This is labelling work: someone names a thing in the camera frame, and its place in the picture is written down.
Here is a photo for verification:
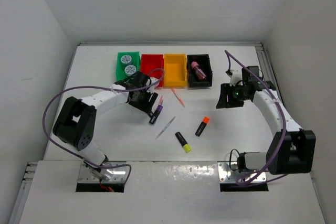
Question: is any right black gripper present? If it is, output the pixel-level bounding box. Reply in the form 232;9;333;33
216;83;249;109

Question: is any purple cap black highlighter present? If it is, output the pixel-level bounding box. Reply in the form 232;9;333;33
149;104;163;125

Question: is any orange pen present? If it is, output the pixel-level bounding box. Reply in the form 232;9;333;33
171;87;185;107

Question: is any orange cap black highlighter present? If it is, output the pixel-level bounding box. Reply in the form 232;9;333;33
195;116;209;136

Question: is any pink capped tube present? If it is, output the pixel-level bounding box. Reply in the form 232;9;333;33
191;61;207;81

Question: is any yellow cap black highlighter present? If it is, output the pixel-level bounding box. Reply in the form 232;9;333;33
175;132;192;153

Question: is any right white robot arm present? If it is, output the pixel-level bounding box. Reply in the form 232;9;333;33
216;66;316;175

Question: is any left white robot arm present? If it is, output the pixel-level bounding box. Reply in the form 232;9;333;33
52;71;161;173

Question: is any clear grey pen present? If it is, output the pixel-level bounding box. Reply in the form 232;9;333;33
155;116;176;140

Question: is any red plastic bin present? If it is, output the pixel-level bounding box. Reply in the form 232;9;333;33
140;54;164;79

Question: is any yellow plastic bin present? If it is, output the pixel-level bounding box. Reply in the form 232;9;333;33
163;54;187;88

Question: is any green plastic bin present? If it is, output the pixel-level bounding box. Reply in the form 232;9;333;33
115;51;141;81

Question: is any black plastic bin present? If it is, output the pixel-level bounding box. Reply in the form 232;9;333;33
187;54;213;88

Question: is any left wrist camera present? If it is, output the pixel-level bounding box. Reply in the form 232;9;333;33
146;77;161;92

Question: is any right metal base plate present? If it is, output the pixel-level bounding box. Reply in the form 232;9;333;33
217;161;257;185

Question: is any metal base plate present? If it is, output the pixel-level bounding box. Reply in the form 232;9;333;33
217;161;257;185
78;162;129;184

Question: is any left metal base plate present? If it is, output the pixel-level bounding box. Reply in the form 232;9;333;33
78;162;129;184

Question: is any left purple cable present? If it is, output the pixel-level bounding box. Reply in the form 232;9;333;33
41;68;165;183

